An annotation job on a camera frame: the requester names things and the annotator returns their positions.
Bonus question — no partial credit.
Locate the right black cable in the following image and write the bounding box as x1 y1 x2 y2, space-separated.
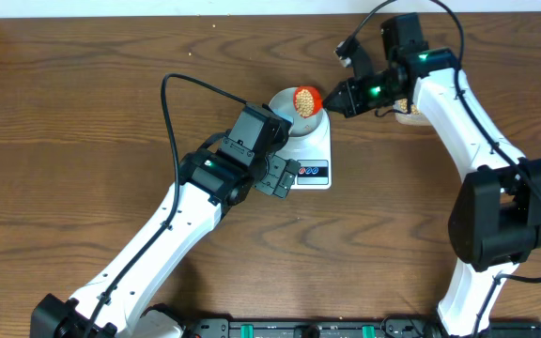
345 0 541 338

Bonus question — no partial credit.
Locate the red plastic measuring scoop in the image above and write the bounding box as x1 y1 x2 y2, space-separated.
293 86 322 118

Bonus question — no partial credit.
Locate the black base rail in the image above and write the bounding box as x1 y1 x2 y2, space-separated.
180 316 541 338

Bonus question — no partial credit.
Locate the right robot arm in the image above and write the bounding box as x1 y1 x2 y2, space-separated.
323 13 541 337

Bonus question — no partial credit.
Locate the left black cable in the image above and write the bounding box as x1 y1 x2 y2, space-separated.
80 72 248 338

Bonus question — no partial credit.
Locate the white digital kitchen scale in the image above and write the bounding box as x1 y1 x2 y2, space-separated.
277 108 332 190

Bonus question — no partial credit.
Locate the black cable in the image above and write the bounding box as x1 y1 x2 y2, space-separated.
345 0 541 338
80 72 248 338

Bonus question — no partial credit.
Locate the clear plastic container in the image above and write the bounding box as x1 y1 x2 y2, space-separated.
393 103 431 127

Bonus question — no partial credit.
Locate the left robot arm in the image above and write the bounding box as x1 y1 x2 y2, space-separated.
29 103 300 338

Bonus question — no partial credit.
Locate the light blue round bowl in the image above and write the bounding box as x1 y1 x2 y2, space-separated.
269 87 322 137

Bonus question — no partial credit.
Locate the soybeans pile in container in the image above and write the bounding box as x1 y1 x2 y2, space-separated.
395 99 420 115

